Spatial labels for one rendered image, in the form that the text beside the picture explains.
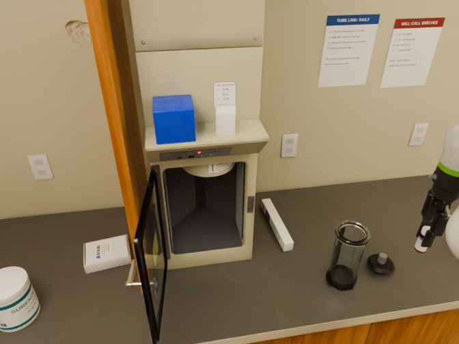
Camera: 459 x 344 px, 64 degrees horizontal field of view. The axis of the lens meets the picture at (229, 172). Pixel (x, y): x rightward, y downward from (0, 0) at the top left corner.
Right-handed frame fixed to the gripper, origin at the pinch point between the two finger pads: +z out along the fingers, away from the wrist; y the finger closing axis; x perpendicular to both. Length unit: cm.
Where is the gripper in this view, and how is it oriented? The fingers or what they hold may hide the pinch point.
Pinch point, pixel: (426, 234)
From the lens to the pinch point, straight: 138.7
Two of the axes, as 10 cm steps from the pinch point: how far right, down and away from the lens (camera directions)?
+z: -0.2, 8.2, 5.7
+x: 10.0, 0.5, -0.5
